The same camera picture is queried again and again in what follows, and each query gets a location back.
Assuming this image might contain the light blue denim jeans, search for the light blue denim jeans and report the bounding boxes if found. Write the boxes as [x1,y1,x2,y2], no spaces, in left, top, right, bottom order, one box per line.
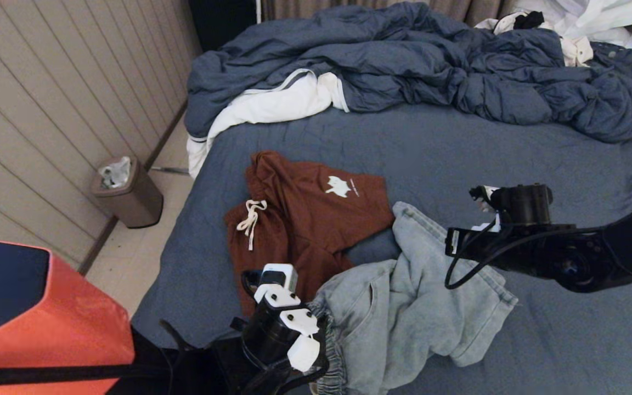
[308,201,520,395]

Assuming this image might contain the rust brown shorts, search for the rust brown shorts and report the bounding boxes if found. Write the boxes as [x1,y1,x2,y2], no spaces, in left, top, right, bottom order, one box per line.
[224,151,396,320]

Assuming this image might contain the blue bed sheet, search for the blue bed sheet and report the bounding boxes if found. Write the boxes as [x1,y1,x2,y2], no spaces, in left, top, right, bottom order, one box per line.
[129,101,632,395]

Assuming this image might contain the cream jacket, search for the cream jacket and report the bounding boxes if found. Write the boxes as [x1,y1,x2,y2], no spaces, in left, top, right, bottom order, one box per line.
[475,12,595,67]

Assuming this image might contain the brown trash bin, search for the brown trash bin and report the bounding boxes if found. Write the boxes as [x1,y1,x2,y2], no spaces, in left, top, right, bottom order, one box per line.
[91,155,164,228]

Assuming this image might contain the dark blue crumpled duvet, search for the dark blue crumpled duvet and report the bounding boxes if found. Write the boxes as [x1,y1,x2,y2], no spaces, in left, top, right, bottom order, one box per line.
[184,0,632,144]

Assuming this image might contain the dark denim garment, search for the dark denim garment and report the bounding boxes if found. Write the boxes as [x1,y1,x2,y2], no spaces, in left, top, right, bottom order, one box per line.
[590,43,632,116]

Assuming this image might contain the small black garment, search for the small black garment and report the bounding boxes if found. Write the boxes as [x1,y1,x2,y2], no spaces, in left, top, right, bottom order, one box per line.
[513,11,545,30]

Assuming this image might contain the beige curtain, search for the beige curtain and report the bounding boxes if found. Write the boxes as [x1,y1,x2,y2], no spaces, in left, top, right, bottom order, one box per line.
[261,0,520,28]

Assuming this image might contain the white shirt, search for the white shirt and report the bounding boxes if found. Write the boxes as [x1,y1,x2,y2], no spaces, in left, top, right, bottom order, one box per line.
[513,0,632,50]

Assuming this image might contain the white plastic bin bag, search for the white plastic bin bag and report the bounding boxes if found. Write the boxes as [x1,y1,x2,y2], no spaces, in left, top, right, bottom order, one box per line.
[98,155,131,189]

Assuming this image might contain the black cabinet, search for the black cabinet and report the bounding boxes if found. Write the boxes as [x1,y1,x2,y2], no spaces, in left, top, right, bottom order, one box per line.
[187,0,259,51]

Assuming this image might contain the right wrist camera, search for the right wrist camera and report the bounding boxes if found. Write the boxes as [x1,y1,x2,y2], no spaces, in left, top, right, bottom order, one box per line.
[469,184,554,228]

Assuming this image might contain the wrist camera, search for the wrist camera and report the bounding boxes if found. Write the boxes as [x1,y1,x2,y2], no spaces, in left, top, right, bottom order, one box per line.
[241,263,322,374]
[469,184,554,228]

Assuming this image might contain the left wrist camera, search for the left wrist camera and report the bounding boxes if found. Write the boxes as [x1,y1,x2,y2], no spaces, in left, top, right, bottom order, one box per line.
[241,263,322,374]

